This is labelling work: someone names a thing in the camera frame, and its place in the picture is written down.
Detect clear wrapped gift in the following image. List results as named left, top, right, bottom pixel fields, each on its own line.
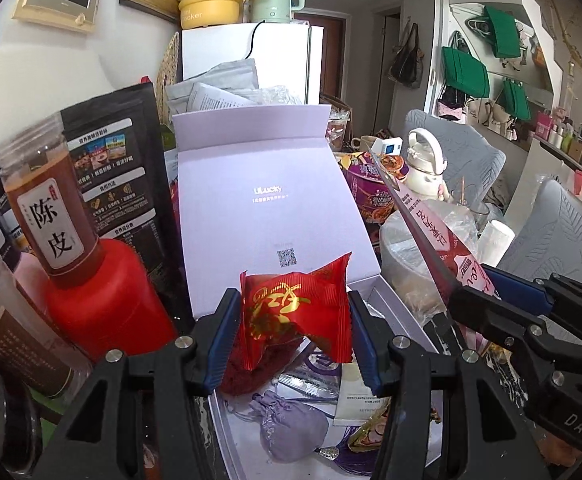
left=321, top=95, right=356, bottom=153

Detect purple instant noodle bowl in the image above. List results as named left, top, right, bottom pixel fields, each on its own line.
left=341, top=152, right=412, bottom=226

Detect yellow cooking pot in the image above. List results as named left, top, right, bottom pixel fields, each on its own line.
left=178, top=0, right=279, bottom=30

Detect black power cord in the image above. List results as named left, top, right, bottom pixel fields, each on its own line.
left=243, top=21, right=266, bottom=61

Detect dark hanging bag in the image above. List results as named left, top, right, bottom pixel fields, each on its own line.
left=388, top=20, right=424, bottom=91

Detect purple sachet pouch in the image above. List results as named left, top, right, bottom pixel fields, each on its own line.
left=236, top=389, right=330, bottom=463

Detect clear plastic bag of snacks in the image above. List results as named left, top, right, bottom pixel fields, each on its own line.
left=378, top=200, right=482, bottom=331

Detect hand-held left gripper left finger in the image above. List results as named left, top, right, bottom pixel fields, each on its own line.
left=31, top=287, right=242, bottom=480

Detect white gift box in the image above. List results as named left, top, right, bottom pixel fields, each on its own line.
left=171, top=104, right=444, bottom=480

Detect red gold-print candy packet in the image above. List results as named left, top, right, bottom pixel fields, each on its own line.
left=238, top=254, right=354, bottom=371

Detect red fuzzy scrunchie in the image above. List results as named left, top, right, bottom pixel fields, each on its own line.
left=218, top=340, right=302, bottom=401

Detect gold brown candy wrapper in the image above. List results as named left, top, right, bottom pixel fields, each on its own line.
left=346, top=410, right=442, bottom=453

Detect brown door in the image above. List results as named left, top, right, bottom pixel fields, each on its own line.
left=293, top=10, right=346, bottom=101

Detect black food pouch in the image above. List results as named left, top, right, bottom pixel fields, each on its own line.
left=61, top=82, right=182, bottom=281

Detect purple tassel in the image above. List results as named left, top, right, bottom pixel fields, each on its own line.
left=321, top=425, right=386, bottom=476

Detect grey leaf-pattern chair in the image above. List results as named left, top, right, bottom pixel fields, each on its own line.
left=498, top=179, right=582, bottom=291
left=403, top=108, right=506, bottom=201

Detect brown-label clear jar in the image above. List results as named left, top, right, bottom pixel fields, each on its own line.
left=0, top=250, right=86, bottom=401

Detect white refrigerator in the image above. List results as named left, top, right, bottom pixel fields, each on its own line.
left=180, top=21, right=326, bottom=108

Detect white canvas bag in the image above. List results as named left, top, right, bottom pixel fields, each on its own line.
left=491, top=110, right=519, bottom=141

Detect white-label amber jar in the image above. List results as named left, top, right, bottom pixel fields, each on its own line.
left=0, top=112, right=106, bottom=291

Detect long red pink packet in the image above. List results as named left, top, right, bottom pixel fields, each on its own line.
left=368, top=150, right=496, bottom=306

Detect purple white snack packet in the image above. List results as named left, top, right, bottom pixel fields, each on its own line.
left=276, top=345, right=362, bottom=401

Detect small white digital clock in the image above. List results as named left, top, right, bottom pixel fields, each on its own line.
left=371, top=137, right=404, bottom=159

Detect green-label jar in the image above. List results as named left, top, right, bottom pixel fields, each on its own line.
left=0, top=360, right=79, bottom=471

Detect green tote bag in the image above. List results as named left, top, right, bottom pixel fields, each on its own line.
left=443, top=46, right=492, bottom=100
left=501, top=78, right=532, bottom=122
left=485, top=5, right=522, bottom=61

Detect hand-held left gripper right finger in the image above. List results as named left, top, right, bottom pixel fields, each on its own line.
left=347, top=290, right=552, bottom=480

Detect pale green hand cream tube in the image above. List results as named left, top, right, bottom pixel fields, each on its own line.
left=333, top=360, right=396, bottom=428

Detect red canister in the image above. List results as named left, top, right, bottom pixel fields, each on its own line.
left=43, top=237, right=179, bottom=363

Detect paper towel roll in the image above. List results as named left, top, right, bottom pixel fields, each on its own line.
left=478, top=219, right=516, bottom=268

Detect grey paper packets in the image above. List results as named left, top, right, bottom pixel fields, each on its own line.
left=165, top=57, right=304, bottom=116

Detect row of cosmetic bottles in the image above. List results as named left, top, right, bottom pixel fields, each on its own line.
left=536, top=110, right=582, bottom=186

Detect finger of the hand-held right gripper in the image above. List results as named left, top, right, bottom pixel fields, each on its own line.
left=481, top=264, right=582, bottom=356
left=446, top=284, right=582, bottom=396

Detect woven fan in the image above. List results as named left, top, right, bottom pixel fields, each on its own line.
left=156, top=32, right=182, bottom=126

